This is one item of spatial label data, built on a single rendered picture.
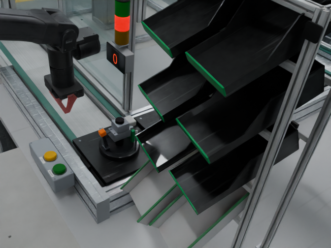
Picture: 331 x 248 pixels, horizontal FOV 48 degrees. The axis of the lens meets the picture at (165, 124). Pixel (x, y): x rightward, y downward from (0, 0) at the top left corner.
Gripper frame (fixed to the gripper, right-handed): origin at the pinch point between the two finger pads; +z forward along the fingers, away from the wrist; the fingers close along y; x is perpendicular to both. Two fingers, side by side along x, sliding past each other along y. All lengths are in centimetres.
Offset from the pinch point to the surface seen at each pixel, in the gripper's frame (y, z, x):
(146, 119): 13.0, 27.9, -36.0
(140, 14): 110, 36, -97
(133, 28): 22.6, -5.9, -35.2
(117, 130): 2.9, 17.3, -17.3
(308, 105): -12, 32, -107
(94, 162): 2.6, 27.0, -8.4
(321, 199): -46, 39, -74
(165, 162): -28.3, 1.8, -12.4
